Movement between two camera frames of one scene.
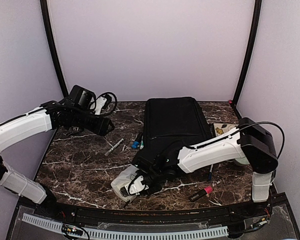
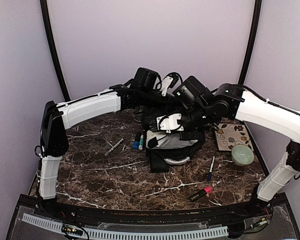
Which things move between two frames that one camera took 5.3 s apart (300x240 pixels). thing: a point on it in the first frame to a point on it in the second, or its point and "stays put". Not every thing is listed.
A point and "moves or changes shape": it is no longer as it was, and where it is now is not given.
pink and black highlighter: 200,193 stays put
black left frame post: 54,46 stays put
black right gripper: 157,188 to 192,135
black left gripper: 101,128 to 169,99
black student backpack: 171,125 moves or changes shape
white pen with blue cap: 210,174 stays put
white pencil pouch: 122,179 to 167,140
